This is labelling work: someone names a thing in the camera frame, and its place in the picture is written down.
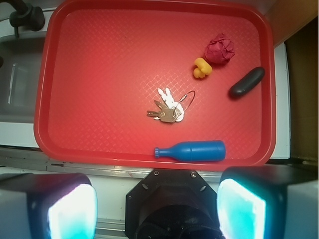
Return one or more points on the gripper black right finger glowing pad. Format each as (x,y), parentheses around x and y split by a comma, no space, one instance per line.
(269,202)

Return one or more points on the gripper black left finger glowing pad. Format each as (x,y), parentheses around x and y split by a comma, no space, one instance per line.
(47,206)

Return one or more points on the dark green plastic pickle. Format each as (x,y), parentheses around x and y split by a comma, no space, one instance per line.
(247,83)

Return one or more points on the blue plastic toy bottle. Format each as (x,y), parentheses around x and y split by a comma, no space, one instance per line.
(194,151)

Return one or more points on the bunch of silver keys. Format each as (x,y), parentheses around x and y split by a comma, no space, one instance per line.
(170,110)

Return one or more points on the red plastic tray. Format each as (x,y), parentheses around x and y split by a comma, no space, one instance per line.
(104,60)

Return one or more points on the grey toy sink basin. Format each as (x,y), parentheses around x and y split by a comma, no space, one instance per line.
(19,75)

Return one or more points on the yellow rubber duck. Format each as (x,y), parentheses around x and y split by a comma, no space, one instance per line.
(203,68)

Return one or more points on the grey toy faucet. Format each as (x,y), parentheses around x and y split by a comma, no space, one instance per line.
(25,14)

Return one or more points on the aluminium rail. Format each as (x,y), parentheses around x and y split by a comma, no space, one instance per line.
(30,159)

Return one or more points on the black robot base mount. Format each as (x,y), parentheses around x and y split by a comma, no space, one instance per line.
(172,204)

